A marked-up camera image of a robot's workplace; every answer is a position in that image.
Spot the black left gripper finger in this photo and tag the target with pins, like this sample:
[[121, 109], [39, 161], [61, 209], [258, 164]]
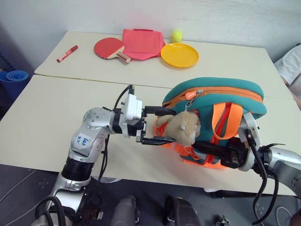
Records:
[[156, 140], [157, 109]]

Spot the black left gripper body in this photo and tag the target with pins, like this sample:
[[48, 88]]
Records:
[[140, 128]]

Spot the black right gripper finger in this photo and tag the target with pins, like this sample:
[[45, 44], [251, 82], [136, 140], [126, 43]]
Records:
[[211, 148]]

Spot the yellow-green tennis ball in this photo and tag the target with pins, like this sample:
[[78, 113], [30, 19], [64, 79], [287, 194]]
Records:
[[176, 36]]

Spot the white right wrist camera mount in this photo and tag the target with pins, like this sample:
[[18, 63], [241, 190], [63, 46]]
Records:
[[251, 127]]

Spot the rolled blue foam mat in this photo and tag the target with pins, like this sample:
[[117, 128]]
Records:
[[13, 81]]

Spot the beige plush hamster charm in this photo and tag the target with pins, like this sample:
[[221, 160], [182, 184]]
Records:
[[182, 127]]

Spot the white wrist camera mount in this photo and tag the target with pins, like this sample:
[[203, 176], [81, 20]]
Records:
[[131, 110], [251, 127]]

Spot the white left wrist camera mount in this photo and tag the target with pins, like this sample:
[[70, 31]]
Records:
[[131, 110]]

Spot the white label with blue writing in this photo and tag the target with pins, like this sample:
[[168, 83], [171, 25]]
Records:
[[82, 142]]

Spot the person in white shirt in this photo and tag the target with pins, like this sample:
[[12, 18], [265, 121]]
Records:
[[290, 66]]

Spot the red table tennis paddle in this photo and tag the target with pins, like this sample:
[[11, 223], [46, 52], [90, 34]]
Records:
[[107, 48]]

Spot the small metal clamp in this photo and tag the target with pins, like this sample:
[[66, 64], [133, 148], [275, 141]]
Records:
[[223, 220]]

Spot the red marker pen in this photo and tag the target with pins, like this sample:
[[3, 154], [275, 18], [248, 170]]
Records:
[[67, 54]]

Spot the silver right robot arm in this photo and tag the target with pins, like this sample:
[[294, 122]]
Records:
[[284, 164]]

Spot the yellow plastic plate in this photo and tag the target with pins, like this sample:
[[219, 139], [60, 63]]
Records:
[[179, 55]]

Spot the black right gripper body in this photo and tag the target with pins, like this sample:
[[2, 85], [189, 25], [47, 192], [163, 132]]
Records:
[[235, 154]]

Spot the orange and teal backpack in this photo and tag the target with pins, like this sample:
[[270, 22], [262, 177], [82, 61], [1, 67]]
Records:
[[218, 99]]

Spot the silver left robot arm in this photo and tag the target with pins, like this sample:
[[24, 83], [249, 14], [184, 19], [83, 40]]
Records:
[[92, 118]]

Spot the pink cloth bag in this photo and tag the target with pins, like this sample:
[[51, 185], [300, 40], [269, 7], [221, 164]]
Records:
[[141, 44]]

